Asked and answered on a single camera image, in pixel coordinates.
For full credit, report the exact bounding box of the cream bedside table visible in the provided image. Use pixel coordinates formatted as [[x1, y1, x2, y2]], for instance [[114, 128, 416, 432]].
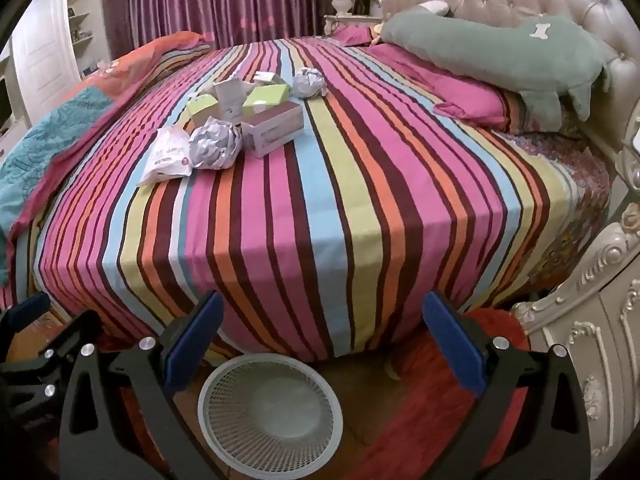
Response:
[[322, 14, 384, 39]]

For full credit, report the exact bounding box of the white mesh wastebasket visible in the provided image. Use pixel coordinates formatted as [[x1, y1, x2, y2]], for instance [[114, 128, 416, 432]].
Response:
[[197, 352, 345, 480]]

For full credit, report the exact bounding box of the ornate white nightstand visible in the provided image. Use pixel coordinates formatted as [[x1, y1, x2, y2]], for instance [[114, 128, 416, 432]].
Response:
[[510, 125, 640, 480]]

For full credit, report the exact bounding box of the pink pillow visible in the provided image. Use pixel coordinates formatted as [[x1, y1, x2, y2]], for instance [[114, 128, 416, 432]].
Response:
[[434, 74, 507, 130]]

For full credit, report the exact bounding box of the floral mattress cover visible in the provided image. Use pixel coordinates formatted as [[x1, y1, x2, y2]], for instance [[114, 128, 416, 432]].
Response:
[[492, 125, 612, 303]]

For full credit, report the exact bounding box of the white carton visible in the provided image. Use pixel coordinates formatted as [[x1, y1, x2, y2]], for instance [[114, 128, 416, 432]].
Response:
[[214, 78, 252, 124]]

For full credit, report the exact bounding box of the striped bedsheet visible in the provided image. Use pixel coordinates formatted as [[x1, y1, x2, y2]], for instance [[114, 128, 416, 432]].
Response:
[[0, 35, 581, 366]]

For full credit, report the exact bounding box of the orange and teal quilt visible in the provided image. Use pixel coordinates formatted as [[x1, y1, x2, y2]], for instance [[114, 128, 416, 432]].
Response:
[[0, 31, 212, 286]]

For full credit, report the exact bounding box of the white wardrobe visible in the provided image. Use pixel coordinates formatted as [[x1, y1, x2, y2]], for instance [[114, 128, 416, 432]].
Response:
[[9, 0, 107, 128]]

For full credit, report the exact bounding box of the light green box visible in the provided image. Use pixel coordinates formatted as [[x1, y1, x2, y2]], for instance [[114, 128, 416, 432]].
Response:
[[185, 93, 222, 129], [242, 83, 291, 112]]

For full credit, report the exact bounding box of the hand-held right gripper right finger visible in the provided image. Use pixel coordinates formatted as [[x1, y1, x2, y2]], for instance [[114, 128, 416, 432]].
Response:
[[423, 289, 594, 480]]

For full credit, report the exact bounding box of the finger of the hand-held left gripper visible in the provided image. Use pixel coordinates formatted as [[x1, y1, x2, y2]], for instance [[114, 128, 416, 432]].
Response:
[[0, 310, 103, 431], [0, 293, 52, 333]]

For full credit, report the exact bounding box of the white plastic bag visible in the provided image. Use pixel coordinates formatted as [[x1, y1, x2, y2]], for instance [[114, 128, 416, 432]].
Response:
[[137, 127, 194, 187]]

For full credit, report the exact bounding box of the pink tissue box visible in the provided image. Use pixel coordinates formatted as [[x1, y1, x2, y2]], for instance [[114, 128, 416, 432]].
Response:
[[242, 101, 306, 159]]

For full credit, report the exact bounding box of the green plush dog pillow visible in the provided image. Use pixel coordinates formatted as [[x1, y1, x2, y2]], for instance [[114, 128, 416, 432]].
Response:
[[379, 9, 619, 132]]

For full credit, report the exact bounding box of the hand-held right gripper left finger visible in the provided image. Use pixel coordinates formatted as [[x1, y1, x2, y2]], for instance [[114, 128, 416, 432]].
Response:
[[59, 290, 225, 480]]

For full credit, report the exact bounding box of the crumpled paper ball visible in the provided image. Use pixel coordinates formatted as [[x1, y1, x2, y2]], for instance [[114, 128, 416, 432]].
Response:
[[290, 67, 327, 99], [188, 117, 244, 170]]

